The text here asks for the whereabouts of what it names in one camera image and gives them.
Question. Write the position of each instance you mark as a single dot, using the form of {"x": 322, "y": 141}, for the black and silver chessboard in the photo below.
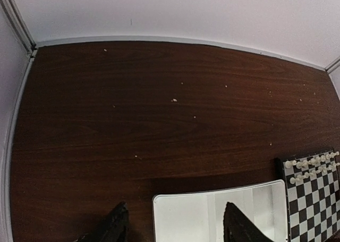
{"x": 312, "y": 207}

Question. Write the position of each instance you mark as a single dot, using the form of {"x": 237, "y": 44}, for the white chess pieces row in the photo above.
{"x": 309, "y": 168}

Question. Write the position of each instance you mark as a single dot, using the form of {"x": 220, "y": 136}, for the white plastic tray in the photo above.
{"x": 199, "y": 216}

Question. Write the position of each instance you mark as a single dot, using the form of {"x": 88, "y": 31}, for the left aluminium frame post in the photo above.
{"x": 19, "y": 27}

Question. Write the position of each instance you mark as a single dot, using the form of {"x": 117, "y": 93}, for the right aluminium frame post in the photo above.
{"x": 333, "y": 65}

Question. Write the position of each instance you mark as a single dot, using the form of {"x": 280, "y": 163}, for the aluminium frame post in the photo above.
{"x": 333, "y": 65}
{"x": 19, "y": 27}

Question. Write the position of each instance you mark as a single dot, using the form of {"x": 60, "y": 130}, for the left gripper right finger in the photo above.
{"x": 237, "y": 227}

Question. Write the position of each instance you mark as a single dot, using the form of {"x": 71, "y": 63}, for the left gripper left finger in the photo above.
{"x": 113, "y": 227}

